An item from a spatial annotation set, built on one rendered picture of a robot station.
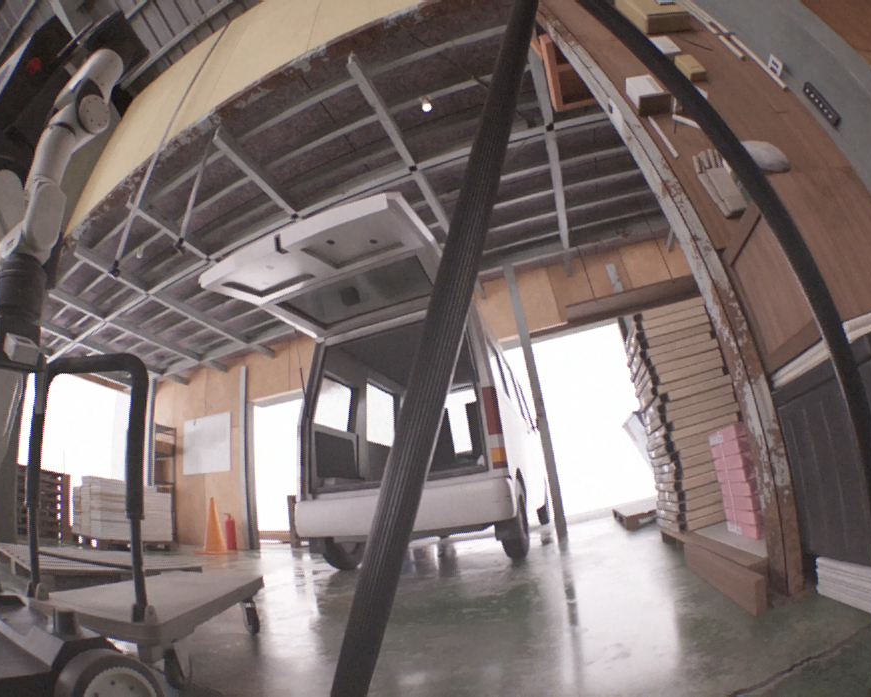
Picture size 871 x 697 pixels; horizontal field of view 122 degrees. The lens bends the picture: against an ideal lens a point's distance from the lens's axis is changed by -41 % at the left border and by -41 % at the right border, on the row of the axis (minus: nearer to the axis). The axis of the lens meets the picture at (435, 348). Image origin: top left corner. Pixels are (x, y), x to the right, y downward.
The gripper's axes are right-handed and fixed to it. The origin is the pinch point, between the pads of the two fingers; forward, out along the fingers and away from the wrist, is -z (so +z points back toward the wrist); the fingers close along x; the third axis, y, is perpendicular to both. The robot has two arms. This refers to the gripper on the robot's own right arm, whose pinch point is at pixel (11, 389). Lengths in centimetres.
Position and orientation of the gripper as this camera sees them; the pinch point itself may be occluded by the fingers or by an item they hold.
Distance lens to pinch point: 68.9
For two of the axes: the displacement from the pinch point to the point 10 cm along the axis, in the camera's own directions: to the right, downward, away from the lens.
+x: 1.2, 1.7, 9.8
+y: -9.8, 1.7, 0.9
